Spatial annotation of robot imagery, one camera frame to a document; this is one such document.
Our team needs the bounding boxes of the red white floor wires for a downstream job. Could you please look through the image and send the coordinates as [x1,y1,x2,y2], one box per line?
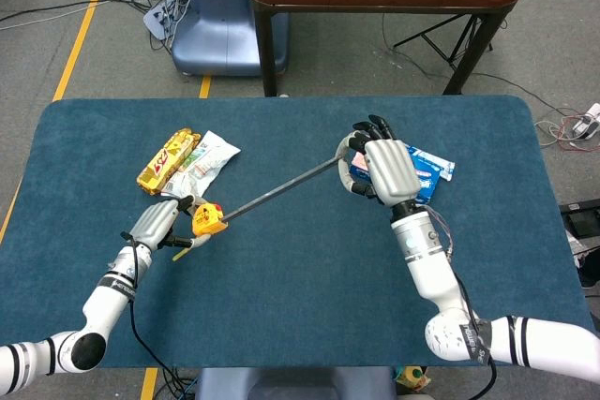
[533,111,600,153]

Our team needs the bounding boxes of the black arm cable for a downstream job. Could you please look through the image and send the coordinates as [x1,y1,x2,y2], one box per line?
[453,272,498,400]
[120,230,188,387]

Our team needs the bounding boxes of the white power strip with adapter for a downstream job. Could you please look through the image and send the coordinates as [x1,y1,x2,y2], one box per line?
[571,102,600,141]

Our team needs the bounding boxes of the black rounded floor object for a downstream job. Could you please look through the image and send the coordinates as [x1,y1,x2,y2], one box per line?
[579,249,600,289]

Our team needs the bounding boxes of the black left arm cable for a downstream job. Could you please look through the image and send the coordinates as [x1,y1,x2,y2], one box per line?
[120,230,188,387]

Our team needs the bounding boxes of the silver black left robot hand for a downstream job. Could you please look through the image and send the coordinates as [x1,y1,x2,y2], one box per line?
[120,193,212,251]

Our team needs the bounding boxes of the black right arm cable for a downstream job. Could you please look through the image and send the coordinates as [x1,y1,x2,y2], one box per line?
[453,272,498,400]

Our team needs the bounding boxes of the long black floor cable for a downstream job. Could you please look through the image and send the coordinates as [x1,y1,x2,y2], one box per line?
[382,13,582,120]

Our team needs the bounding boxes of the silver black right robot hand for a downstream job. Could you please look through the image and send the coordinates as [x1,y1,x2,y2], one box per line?
[335,113,423,208]

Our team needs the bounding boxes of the yellow tape measure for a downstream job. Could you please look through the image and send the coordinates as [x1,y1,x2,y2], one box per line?
[172,158,343,263]

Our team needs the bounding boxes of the blue white wrapper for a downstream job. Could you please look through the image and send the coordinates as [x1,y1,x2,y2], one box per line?
[405,144,457,182]

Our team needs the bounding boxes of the white power strip with plugs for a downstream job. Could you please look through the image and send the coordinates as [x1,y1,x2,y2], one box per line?
[142,0,182,40]

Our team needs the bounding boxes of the gold snack package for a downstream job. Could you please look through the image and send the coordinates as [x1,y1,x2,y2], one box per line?
[136,127,203,197]

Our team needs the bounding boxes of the blue cookie box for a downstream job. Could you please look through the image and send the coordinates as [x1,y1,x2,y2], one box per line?
[349,151,442,207]

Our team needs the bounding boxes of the yellow green bottle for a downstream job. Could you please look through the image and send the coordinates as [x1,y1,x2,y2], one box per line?
[392,364,432,392]

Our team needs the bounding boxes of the blue felt table mat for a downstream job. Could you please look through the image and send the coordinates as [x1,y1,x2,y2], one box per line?
[0,95,599,369]

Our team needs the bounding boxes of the white snack bag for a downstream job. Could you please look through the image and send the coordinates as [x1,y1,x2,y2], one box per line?
[160,130,242,200]

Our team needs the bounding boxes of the grey blue robot torso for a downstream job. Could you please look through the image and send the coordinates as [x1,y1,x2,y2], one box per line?
[194,365,398,400]

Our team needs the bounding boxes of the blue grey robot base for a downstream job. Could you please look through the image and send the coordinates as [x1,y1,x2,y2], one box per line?
[171,0,290,77]

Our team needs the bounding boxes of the black blue cables under table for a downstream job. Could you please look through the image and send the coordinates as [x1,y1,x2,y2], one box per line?
[154,366,198,400]

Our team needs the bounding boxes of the black flat floor frame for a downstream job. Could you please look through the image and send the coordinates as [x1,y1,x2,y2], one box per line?
[560,198,600,240]

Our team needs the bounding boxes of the black tripod stand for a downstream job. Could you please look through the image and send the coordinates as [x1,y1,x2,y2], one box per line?
[392,13,494,68]

